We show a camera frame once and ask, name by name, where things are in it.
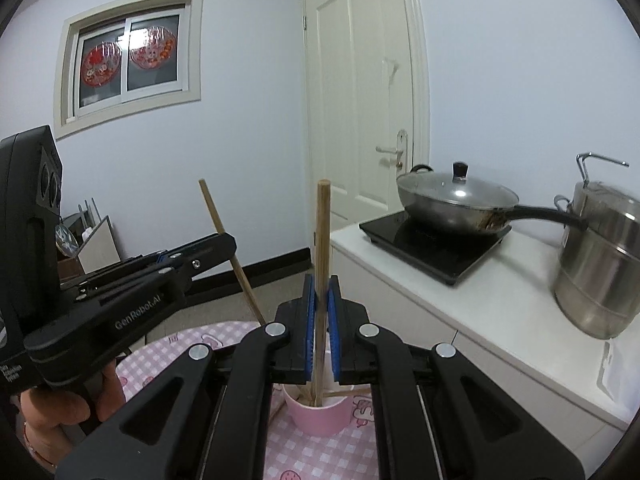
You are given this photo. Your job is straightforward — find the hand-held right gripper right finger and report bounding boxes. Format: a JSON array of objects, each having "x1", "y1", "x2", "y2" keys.
[{"x1": 327, "y1": 275, "x2": 586, "y2": 480}]

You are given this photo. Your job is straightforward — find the cream panel door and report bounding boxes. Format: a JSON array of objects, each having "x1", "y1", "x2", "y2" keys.
[{"x1": 300, "y1": 0, "x2": 432, "y2": 256}]

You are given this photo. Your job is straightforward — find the red round window decal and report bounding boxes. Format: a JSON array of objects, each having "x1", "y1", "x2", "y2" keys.
[
  {"x1": 82, "y1": 42, "x2": 122, "y2": 88},
  {"x1": 129, "y1": 27, "x2": 176, "y2": 68}
]

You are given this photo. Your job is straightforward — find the white paper pad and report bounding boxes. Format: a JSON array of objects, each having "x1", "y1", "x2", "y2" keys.
[{"x1": 600, "y1": 340, "x2": 632, "y2": 403}]

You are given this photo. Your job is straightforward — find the steel wok with black handle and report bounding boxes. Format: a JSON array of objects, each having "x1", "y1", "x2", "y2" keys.
[{"x1": 396, "y1": 162, "x2": 588, "y2": 236}]

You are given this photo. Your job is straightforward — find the black induction cooker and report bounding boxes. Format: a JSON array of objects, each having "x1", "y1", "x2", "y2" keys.
[{"x1": 359, "y1": 210, "x2": 512, "y2": 287}]

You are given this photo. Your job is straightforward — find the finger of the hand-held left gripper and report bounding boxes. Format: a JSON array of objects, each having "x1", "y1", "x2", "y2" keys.
[
  {"x1": 75, "y1": 232, "x2": 238, "y2": 311},
  {"x1": 60, "y1": 249, "x2": 173, "y2": 292}
]

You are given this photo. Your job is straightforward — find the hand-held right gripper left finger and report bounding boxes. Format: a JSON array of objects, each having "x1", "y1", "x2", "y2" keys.
[{"x1": 55, "y1": 275, "x2": 317, "y2": 480}]

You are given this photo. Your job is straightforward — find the white counter cabinet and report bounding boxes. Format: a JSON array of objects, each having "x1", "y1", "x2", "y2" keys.
[{"x1": 330, "y1": 210, "x2": 640, "y2": 431}]

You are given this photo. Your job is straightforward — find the cream framed window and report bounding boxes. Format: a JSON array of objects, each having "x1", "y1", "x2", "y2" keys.
[{"x1": 54, "y1": 0, "x2": 205, "y2": 141}]

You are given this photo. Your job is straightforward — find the cardboard box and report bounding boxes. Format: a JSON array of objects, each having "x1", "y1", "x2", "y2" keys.
[{"x1": 57, "y1": 215, "x2": 123, "y2": 276}]

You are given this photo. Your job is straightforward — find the long wooden chopstick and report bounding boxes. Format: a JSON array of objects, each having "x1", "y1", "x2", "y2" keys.
[
  {"x1": 198, "y1": 178, "x2": 268, "y2": 326},
  {"x1": 309, "y1": 180, "x2": 332, "y2": 408}
]

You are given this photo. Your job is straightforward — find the person's left hand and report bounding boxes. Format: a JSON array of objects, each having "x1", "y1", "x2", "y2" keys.
[{"x1": 20, "y1": 357, "x2": 127, "y2": 473}]

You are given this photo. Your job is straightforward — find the pink cup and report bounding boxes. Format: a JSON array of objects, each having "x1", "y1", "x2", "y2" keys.
[{"x1": 281, "y1": 382, "x2": 353, "y2": 438}]

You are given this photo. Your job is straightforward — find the steel container with wire handle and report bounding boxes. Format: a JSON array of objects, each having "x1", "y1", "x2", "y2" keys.
[{"x1": 574, "y1": 151, "x2": 631, "y2": 196}]

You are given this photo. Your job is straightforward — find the metal door handle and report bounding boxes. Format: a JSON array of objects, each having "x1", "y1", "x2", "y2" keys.
[{"x1": 376, "y1": 130, "x2": 408, "y2": 171}]

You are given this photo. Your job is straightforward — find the steel steamer pot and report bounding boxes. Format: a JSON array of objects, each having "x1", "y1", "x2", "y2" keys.
[{"x1": 552, "y1": 195, "x2": 640, "y2": 339}]

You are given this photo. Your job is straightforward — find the glass wok lid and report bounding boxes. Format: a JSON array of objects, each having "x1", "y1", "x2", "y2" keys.
[{"x1": 397, "y1": 161, "x2": 519, "y2": 209}]

